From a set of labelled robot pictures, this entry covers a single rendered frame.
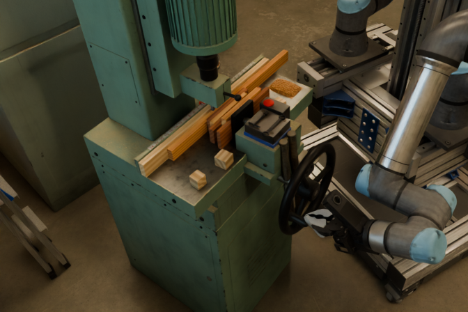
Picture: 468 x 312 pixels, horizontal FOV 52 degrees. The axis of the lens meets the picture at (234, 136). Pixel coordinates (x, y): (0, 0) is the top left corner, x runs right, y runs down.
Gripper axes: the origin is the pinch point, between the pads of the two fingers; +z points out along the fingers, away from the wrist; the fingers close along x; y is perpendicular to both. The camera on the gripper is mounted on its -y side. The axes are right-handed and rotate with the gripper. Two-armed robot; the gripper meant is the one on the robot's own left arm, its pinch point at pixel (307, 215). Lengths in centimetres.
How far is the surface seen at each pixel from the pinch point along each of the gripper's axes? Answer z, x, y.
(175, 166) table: 29.9, -9.8, -22.8
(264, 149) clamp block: 10.5, 5.9, -17.2
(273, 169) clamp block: 10.9, 5.4, -10.3
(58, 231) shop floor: 148, -27, 15
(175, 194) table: 23.3, -17.4, -19.9
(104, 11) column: 39, 2, -67
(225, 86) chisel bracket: 21.9, 13.1, -33.6
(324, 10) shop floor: 159, 228, 32
